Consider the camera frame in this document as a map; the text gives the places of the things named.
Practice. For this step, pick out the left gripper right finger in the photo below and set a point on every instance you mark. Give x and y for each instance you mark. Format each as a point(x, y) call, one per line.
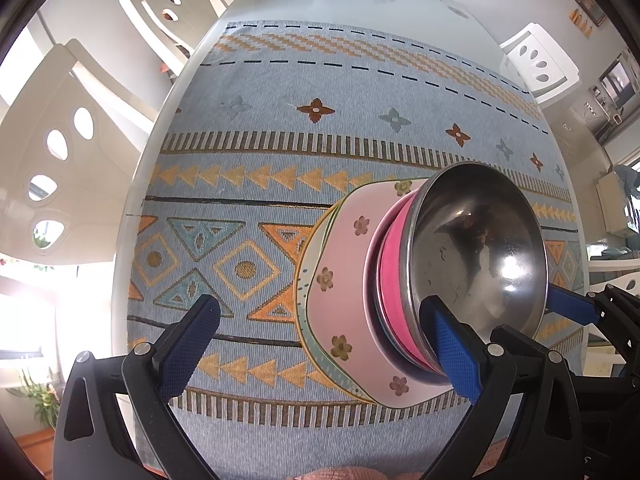
point(545, 441)

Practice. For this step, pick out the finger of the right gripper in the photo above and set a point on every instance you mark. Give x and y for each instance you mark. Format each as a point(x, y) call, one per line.
point(580, 309)

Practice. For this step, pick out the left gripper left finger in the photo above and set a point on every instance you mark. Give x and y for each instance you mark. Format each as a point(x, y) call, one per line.
point(92, 441)

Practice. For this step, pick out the pink steel bowl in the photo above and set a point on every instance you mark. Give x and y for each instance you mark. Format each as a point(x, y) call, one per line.
point(468, 236)

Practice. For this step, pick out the forest print square plate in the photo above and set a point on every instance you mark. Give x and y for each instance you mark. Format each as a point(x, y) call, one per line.
point(338, 306)

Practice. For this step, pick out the blue steel bowl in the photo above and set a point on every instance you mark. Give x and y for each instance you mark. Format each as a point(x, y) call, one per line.
point(391, 346)

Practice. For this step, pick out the green potted plant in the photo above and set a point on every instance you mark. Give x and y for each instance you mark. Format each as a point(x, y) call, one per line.
point(44, 398)

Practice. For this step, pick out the white chair far side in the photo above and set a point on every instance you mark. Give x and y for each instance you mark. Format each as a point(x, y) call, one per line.
point(548, 71)

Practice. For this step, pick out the white chair with holes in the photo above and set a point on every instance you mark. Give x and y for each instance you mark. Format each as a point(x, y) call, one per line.
point(70, 144)

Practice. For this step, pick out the patterned blue table mat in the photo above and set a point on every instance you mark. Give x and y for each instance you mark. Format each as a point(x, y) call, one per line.
point(281, 121)

